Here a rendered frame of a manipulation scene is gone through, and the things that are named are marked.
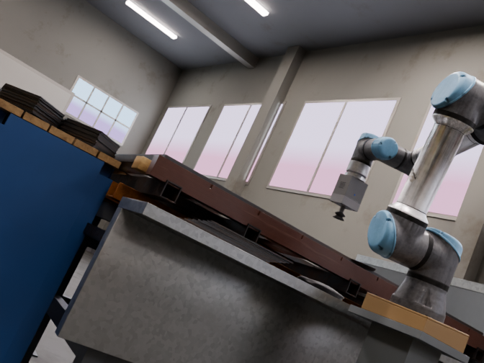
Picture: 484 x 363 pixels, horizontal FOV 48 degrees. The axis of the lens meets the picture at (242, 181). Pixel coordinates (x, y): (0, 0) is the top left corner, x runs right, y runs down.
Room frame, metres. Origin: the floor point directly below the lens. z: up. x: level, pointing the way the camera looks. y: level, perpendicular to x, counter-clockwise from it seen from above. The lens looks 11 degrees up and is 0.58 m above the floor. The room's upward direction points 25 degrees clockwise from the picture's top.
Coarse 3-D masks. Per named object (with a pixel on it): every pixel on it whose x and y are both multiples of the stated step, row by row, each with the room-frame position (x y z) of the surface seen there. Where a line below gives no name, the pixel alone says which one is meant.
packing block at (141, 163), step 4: (136, 156) 1.58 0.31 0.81; (140, 156) 1.55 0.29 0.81; (144, 156) 1.54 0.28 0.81; (136, 160) 1.57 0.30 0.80; (140, 160) 1.54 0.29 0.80; (144, 160) 1.54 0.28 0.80; (148, 160) 1.54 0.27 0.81; (136, 164) 1.55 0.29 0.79; (140, 164) 1.54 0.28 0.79; (144, 164) 1.54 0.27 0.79; (148, 164) 1.55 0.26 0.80; (132, 168) 1.58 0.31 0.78; (136, 168) 1.54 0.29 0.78; (140, 168) 1.54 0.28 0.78; (144, 168) 1.54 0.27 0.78; (140, 172) 1.59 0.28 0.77; (144, 172) 1.56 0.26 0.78
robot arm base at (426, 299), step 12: (408, 276) 1.49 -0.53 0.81; (420, 276) 1.46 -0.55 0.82; (408, 288) 1.47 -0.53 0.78; (420, 288) 1.45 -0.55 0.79; (432, 288) 1.44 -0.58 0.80; (444, 288) 1.45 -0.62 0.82; (396, 300) 1.48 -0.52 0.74; (408, 300) 1.45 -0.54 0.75; (420, 300) 1.45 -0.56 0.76; (432, 300) 1.44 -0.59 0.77; (444, 300) 1.46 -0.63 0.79; (420, 312) 1.43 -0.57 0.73; (432, 312) 1.43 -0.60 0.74; (444, 312) 1.46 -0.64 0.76
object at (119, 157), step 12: (120, 156) 1.90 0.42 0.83; (132, 156) 1.78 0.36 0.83; (168, 156) 1.52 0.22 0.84; (120, 168) 2.06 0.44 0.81; (228, 192) 1.63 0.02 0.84; (252, 204) 1.67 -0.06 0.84; (264, 240) 2.25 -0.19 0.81; (288, 252) 2.29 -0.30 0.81; (336, 252) 1.84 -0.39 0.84; (312, 264) 2.61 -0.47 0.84; (360, 264) 1.89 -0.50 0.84
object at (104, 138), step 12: (0, 96) 1.62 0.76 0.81; (12, 96) 1.60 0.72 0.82; (24, 96) 1.59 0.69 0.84; (36, 96) 1.57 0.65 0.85; (24, 108) 1.59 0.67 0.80; (36, 108) 1.58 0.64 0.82; (48, 108) 1.62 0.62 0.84; (48, 120) 1.66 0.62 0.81; (60, 120) 1.70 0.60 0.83; (72, 120) 1.71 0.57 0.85; (72, 132) 1.69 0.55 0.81; (84, 132) 1.68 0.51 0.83; (96, 132) 1.67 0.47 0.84; (96, 144) 1.66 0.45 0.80; (108, 144) 1.73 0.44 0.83
